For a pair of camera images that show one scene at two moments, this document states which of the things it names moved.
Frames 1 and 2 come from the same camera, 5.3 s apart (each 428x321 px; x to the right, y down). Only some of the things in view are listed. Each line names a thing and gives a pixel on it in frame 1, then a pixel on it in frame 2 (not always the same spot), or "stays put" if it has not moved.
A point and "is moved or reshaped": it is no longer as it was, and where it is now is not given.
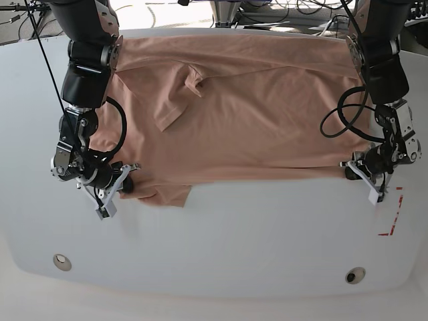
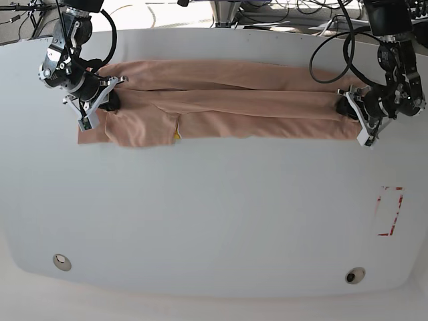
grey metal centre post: (224, 11) stays put
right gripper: (373, 166) → (356, 109)
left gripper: (106, 178) → (105, 99)
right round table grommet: (355, 275) stays put
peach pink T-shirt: (188, 110) is moved or reshaped
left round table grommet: (62, 262) stays put
